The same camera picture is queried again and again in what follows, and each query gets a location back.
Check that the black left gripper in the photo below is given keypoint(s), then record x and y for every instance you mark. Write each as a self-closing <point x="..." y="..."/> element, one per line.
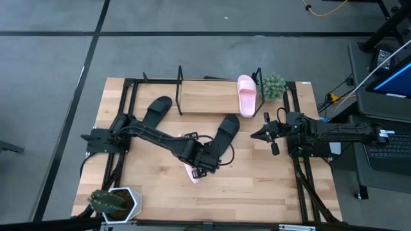
<point x="199" y="173"/>

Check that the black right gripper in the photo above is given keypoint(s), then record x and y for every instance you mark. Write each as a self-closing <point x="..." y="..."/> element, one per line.
<point x="275" y="130"/>

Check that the pink rubber slide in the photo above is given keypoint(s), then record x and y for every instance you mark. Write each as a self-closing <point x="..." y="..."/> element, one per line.
<point x="247" y="96"/>
<point x="194" y="180"/>

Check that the black rubber slide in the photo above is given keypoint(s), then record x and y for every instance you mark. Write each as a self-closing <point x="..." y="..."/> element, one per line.
<point x="159" y="109"/>
<point x="228" y="128"/>

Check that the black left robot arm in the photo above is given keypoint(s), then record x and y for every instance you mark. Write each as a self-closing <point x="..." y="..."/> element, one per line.
<point x="160" y="138"/>

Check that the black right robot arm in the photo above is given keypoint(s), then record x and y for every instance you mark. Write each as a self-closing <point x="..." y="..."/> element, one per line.
<point x="337" y="133"/>

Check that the round green succulent plant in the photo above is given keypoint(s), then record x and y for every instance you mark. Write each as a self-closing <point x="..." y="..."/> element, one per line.
<point x="273" y="86"/>

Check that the white hexagonal plant pot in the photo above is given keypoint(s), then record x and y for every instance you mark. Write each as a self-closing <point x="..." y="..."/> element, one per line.
<point x="136" y="200"/>

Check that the yellow plug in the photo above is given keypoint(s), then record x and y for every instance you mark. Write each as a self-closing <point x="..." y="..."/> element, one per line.
<point x="334" y="97"/>

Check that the green cactus plant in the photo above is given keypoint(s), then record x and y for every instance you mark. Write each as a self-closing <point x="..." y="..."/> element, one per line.
<point x="106" y="202"/>

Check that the black power adapter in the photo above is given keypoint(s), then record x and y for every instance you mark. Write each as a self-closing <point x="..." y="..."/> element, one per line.
<point x="383" y="59"/>

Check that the monitor with blue screen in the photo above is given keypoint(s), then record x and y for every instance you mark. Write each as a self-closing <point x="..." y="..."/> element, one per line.
<point x="395" y="80"/>

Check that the black stand leg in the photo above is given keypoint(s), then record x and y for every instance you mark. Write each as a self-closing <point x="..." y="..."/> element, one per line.
<point x="385" y="27"/>

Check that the dark furniture foot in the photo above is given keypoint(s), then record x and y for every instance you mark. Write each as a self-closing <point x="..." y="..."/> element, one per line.
<point x="11" y="147"/>

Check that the wooden shelf with black frame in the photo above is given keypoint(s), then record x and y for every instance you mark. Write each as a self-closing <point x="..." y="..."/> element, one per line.
<point x="208" y="96"/>

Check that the silver metal bracket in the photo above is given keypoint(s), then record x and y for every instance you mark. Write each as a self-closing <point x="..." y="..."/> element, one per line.
<point x="297" y="227"/>

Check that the black aluminium table frame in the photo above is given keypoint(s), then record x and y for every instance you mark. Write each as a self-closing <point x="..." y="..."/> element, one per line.
<point x="157" y="81"/>

